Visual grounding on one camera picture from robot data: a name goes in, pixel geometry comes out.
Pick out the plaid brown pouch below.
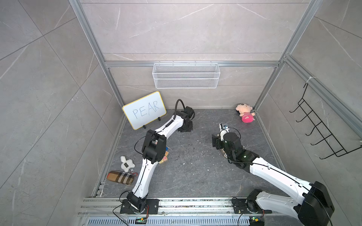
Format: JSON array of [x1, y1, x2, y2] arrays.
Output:
[[107, 170, 134, 185]]

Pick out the whiteboard with yellow frame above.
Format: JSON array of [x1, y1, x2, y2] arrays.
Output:
[[122, 91, 167, 130]]

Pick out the pink plush doll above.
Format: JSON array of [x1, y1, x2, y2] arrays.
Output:
[[236, 103, 255, 123]]

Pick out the white wire mesh basket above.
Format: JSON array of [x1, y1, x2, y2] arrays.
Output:
[[152, 63, 221, 89]]

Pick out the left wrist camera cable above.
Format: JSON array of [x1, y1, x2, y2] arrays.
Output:
[[173, 98, 187, 121]]

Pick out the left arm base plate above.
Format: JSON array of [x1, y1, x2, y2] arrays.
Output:
[[119, 199, 160, 214]]

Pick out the white plush toy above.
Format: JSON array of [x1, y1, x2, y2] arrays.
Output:
[[120, 156, 135, 172]]

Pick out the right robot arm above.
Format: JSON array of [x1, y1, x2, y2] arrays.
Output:
[[212, 130, 335, 226]]

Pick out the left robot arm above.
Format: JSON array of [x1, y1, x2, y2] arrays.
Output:
[[127, 106, 195, 213]]

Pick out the aluminium rail front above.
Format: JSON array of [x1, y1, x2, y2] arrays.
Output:
[[76, 197, 286, 216]]

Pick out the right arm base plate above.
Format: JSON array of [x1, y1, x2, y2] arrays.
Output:
[[231, 197, 272, 214]]

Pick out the black wire hook rack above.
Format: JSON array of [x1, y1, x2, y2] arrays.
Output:
[[289, 83, 362, 160]]

